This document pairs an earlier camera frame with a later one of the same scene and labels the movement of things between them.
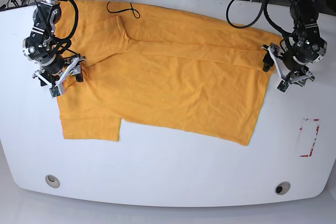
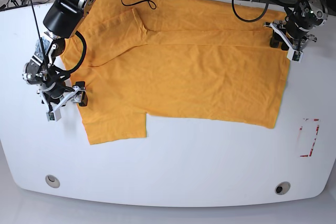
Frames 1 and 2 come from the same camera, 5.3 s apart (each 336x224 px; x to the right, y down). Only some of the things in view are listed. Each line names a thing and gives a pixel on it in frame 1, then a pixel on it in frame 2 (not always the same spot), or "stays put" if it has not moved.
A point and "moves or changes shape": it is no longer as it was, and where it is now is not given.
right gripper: x=297 y=77 to x=281 y=36
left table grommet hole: x=52 y=181 stays put
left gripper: x=55 y=75 to x=56 y=95
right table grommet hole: x=282 y=188 stays put
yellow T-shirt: x=145 y=63 moves or changes shape
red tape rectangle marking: x=300 y=129 stays put
